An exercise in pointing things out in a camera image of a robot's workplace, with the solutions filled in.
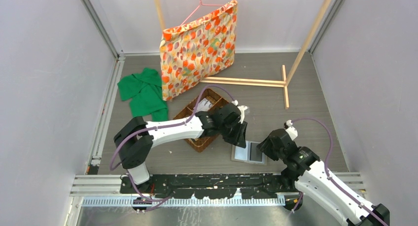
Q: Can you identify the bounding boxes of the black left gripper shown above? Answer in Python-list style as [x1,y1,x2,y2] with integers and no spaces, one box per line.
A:
[218,118,246,148]

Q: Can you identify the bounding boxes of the dark card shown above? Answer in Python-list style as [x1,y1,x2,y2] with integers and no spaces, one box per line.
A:
[249,142,265,164]

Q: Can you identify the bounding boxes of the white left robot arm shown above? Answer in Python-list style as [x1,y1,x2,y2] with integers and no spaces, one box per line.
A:
[113,101,248,193]

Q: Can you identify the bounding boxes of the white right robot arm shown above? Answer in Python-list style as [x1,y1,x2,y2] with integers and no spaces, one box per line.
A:
[257,127,390,226]

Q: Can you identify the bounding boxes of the silver VIP card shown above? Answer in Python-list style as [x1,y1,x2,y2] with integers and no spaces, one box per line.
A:
[196,98,213,112]

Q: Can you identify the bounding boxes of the brown wicker basket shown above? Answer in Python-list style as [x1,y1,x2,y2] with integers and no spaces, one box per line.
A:
[173,88,229,152]

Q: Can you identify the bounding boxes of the floral orange fabric bag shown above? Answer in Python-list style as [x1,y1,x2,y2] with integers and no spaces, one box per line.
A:
[159,0,238,101]

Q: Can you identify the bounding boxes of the green cloth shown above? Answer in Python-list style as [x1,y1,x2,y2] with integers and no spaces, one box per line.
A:
[117,68,169,121]

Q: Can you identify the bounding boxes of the wooden rack stand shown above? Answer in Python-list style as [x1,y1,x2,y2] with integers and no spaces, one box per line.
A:
[151,0,338,110]

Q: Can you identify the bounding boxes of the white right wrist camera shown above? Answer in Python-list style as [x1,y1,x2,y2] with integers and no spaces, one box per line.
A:
[284,120,298,141]

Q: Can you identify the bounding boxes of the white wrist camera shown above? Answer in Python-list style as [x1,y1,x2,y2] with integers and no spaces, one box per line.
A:
[284,120,298,141]
[232,100,249,123]

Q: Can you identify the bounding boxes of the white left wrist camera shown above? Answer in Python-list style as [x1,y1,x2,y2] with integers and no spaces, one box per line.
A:
[232,100,249,123]

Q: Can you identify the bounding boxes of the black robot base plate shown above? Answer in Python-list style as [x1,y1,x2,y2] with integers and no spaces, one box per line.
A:
[120,173,303,201]

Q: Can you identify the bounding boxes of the perforated metal rail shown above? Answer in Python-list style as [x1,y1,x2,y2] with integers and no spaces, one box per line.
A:
[81,195,285,207]

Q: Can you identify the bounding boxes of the pink wire hanger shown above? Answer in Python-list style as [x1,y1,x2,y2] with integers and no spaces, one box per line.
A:
[180,0,223,26]

